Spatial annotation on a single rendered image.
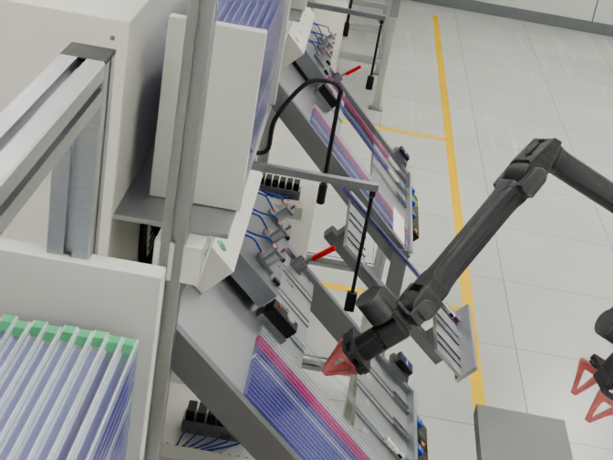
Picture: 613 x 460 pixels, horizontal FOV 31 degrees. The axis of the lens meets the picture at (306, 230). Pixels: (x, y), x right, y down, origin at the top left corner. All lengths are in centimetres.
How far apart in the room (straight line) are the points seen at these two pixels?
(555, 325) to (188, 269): 319
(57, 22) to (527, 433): 173
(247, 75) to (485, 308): 312
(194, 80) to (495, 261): 369
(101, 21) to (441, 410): 262
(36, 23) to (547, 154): 118
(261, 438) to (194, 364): 19
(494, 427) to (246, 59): 145
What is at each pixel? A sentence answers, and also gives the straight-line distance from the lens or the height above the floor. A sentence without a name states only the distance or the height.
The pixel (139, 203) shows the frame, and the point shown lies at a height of 139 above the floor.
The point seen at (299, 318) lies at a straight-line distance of 244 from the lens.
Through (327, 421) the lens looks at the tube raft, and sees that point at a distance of 226.
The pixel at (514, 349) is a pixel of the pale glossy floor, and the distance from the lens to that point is 459.
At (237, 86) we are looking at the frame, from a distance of 185.
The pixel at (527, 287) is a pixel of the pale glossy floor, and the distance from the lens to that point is 512.
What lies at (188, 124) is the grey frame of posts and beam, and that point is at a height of 158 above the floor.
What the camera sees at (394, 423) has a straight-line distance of 258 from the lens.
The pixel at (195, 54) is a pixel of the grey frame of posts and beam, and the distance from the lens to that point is 171.
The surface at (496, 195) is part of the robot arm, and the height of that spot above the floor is 131.
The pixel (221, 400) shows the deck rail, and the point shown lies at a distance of 200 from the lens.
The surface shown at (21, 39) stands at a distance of 180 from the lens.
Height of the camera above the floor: 220
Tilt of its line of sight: 25 degrees down
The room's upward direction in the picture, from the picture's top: 10 degrees clockwise
